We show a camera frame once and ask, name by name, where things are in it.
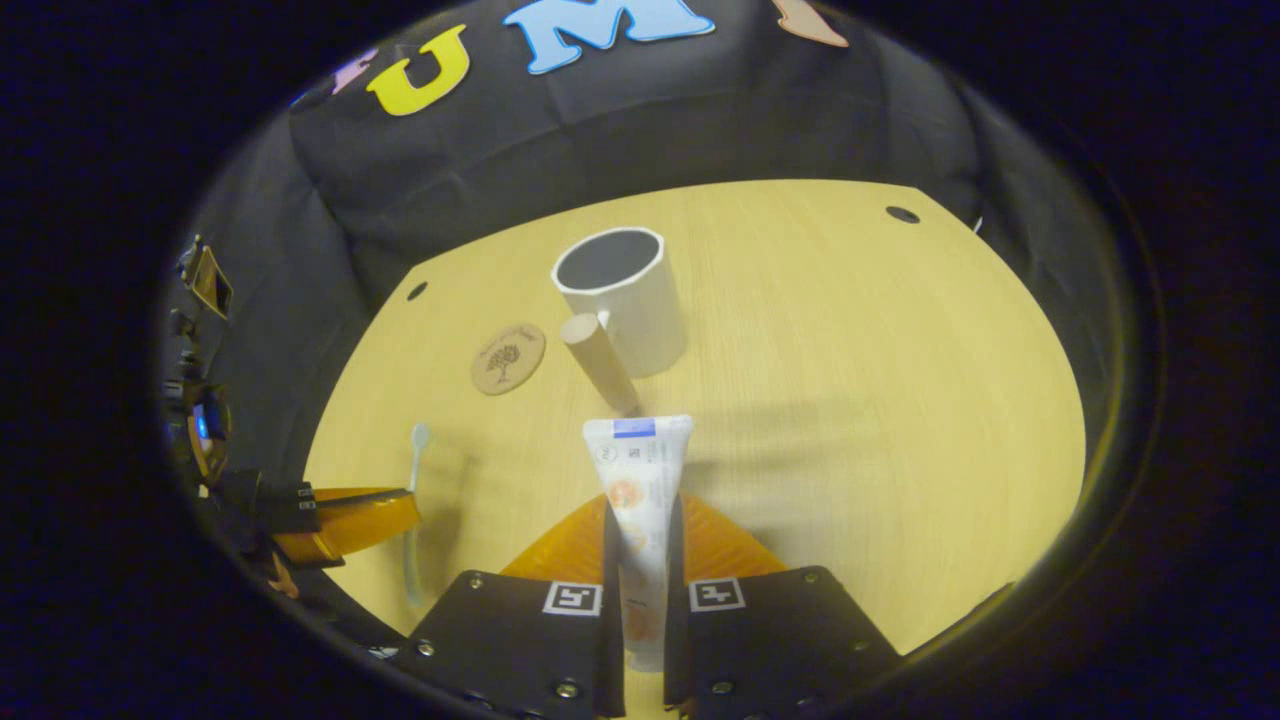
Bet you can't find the black backdrop cloth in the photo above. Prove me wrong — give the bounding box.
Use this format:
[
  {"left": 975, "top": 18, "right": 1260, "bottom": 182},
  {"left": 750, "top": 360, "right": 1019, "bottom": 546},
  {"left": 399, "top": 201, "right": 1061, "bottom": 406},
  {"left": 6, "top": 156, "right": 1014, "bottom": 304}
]
[{"left": 165, "top": 0, "right": 1121, "bottom": 501}]

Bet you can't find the white toothbrush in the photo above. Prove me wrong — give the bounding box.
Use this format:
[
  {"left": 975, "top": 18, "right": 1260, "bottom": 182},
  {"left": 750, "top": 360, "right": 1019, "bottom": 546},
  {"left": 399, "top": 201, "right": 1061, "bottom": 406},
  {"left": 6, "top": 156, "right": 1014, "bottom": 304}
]
[{"left": 403, "top": 422, "right": 433, "bottom": 608}]

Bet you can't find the white cup with wooden handle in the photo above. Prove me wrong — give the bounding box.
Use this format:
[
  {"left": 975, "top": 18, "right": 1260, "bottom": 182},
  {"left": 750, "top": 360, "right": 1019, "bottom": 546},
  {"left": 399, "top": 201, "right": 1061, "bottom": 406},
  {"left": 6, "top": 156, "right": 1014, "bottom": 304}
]
[{"left": 551, "top": 227, "right": 689, "bottom": 419}]

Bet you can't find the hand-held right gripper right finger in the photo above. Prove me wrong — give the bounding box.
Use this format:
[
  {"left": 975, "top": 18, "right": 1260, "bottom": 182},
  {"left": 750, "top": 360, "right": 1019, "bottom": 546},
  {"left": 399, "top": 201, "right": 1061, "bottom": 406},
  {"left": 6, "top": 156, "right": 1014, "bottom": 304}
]
[{"left": 666, "top": 492, "right": 903, "bottom": 720}]

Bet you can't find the wooden desktop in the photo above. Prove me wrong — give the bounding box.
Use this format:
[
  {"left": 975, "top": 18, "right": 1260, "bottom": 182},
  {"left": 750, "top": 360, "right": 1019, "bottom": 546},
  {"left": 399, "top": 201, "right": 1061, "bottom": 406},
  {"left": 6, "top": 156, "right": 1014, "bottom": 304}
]
[{"left": 303, "top": 180, "right": 1088, "bottom": 720}]

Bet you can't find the round wooden coaster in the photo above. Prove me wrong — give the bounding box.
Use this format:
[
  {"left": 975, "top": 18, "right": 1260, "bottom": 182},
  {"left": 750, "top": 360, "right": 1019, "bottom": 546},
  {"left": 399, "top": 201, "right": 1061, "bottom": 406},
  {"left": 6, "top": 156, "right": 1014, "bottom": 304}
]
[{"left": 470, "top": 322, "right": 548, "bottom": 396}]

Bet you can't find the white toothpaste tube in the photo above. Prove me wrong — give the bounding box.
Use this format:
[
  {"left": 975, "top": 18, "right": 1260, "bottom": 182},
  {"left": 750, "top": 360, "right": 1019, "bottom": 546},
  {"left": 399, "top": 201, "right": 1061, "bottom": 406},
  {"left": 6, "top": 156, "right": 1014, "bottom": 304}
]
[{"left": 583, "top": 415, "right": 695, "bottom": 673}]

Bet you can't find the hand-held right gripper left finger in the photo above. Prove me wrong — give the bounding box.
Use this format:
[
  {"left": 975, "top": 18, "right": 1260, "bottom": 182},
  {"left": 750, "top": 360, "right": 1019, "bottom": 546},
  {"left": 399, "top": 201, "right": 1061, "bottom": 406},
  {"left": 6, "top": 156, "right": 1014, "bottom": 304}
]
[{"left": 395, "top": 492, "right": 627, "bottom": 720}]

